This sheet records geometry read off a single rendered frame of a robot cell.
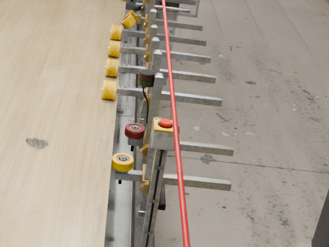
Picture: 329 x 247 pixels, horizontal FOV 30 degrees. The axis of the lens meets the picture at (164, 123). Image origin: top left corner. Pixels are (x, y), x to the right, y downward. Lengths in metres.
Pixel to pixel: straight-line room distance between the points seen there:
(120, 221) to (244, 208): 1.46
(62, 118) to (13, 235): 0.76
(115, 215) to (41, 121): 0.47
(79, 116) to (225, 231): 1.35
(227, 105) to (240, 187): 1.19
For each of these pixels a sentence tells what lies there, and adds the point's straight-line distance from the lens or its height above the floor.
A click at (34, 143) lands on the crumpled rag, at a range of 2.30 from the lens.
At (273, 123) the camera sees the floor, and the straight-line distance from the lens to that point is 4.86.
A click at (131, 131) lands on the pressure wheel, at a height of 0.91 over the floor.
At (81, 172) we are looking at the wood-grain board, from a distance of 2.16.
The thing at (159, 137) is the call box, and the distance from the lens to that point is 1.83.
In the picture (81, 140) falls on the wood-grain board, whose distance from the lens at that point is 2.35.
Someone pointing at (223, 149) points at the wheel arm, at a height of 0.86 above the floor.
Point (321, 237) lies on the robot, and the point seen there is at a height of 0.43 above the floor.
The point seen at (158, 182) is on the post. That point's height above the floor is 1.02.
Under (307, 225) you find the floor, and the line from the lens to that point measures 3.77.
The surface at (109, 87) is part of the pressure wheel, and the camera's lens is 2.65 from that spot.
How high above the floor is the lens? 2.07
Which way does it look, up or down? 27 degrees down
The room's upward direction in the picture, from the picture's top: 9 degrees clockwise
